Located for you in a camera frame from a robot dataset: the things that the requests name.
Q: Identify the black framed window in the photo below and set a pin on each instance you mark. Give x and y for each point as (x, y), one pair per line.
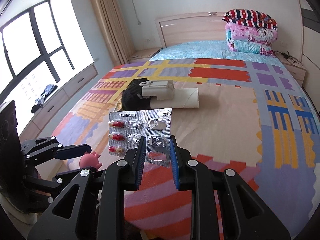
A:
(24, 49)

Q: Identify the wooden nightstand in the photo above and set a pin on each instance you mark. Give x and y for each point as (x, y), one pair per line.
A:
(144, 55)
(294, 66)

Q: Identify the silver pill blister pack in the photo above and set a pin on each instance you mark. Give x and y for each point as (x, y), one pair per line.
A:
(125, 129)

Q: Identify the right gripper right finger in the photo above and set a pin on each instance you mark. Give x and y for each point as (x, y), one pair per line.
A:
(223, 205)

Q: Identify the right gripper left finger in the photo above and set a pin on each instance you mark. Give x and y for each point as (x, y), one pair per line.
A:
(91, 206)

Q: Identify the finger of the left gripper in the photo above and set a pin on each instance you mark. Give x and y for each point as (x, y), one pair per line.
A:
(60, 179)
(72, 152)

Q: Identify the pink pig toy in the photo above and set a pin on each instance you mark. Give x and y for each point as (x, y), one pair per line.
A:
(90, 160)

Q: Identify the left wooden nightstand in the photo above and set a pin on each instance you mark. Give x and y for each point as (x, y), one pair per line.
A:
(144, 55)

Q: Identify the white cardboard tube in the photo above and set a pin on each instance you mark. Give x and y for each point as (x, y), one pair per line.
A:
(183, 98)

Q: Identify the beige curtain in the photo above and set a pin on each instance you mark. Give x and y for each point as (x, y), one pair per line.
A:
(114, 30)

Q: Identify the light wood headboard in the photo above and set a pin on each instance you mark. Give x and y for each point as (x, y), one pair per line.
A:
(183, 28)

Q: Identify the right wooden nightstand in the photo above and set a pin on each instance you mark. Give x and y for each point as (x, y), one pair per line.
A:
(294, 66)

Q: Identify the dark cloth on sill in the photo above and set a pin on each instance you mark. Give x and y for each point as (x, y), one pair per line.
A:
(39, 102)

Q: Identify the window seat drawer cabinet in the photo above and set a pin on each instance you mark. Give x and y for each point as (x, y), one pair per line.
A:
(56, 101)

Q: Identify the striped folded blanket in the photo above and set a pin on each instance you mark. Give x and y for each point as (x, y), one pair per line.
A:
(250, 18)

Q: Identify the colourful patterned bed mat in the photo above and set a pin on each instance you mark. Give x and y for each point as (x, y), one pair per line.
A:
(252, 117)

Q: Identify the black knitted cloth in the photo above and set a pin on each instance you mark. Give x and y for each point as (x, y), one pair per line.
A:
(132, 99)

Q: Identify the light blue bed quilt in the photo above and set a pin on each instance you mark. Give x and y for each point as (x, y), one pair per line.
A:
(215, 49)

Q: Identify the white grey sliding wardrobe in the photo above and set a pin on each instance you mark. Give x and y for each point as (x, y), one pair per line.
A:
(310, 54)

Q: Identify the pink cartoon folded quilt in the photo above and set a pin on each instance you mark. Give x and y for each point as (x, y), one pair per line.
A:
(252, 40)

